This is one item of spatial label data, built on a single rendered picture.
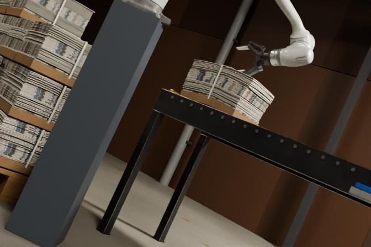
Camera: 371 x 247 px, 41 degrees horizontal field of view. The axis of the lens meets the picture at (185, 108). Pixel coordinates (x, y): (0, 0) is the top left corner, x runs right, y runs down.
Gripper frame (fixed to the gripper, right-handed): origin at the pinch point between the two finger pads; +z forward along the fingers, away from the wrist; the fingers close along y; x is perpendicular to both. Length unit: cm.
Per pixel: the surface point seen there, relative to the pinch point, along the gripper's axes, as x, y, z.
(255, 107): 4.2, 26.1, -12.7
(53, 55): -81, 28, 50
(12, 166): -75, 79, 66
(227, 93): -13.8, 24.2, -4.6
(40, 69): -83, 35, 54
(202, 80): -13.3, 16.6, 11.5
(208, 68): -13.4, 9.6, 8.9
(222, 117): -26.5, 40.8, -11.0
